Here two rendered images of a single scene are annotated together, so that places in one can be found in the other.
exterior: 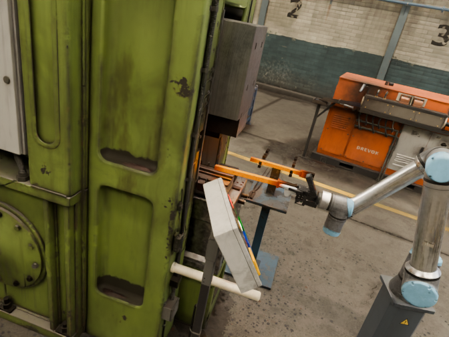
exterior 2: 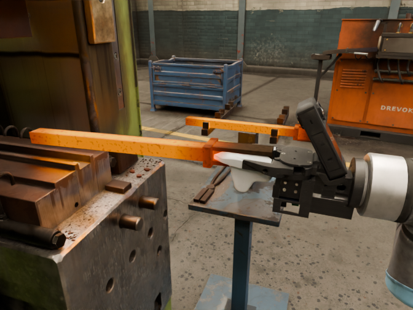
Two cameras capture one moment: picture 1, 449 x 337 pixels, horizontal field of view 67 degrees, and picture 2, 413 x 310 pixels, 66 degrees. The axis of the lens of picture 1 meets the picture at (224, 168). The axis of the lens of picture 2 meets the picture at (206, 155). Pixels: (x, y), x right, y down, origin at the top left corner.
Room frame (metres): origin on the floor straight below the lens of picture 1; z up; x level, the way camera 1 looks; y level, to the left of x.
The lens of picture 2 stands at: (1.12, -0.34, 1.24)
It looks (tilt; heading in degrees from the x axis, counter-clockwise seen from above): 23 degrees down; 7
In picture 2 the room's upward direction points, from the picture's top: straight up
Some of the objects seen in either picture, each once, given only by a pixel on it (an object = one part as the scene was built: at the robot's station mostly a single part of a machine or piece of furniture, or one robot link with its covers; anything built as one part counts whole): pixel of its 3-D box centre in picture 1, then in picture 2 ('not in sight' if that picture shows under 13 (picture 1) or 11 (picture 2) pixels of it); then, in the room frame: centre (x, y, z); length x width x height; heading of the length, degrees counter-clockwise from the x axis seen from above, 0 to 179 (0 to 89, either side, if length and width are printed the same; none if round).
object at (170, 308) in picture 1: (170, 307); not in sight; (1.28, 0.14, 0.36); 0.09 x 0.07 x 0.12; 169
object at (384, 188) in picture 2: (323, 199); (375, 184); (1.55, -0.53, 1.02); 0.10 x 0.05 x 0.09; 169
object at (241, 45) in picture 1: (213, 61); not in sight; (1.70, 0.15, 1.56); 0.42 x 0.39 x 0.40; 79
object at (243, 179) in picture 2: (286, 190); (241, 173); (1.56, -0.34, 1.02); 0.09 x 0.03 x 0.06; 82
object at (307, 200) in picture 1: (307, 196); (314, 181); (1.56, -0.45, 1.02); 0.12 x 0.08 x 0.09; 79
